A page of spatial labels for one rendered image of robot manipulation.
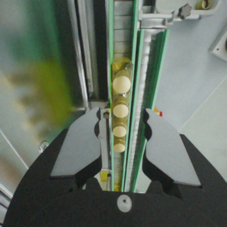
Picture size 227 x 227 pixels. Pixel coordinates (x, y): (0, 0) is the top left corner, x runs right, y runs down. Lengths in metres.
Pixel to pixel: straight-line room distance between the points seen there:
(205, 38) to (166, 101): 0.34
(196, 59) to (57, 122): 0.67
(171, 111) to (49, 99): 0.69
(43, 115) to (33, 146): 0.05
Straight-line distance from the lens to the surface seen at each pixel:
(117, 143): 0.30
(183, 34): 0.67
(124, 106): 0.23
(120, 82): 0.21
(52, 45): 0.25
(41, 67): 0.21
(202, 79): 0.77
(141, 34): 0.40
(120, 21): 0.49
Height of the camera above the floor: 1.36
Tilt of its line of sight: 58 degrees down
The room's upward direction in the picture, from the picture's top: 173 degrees counter-clockwise
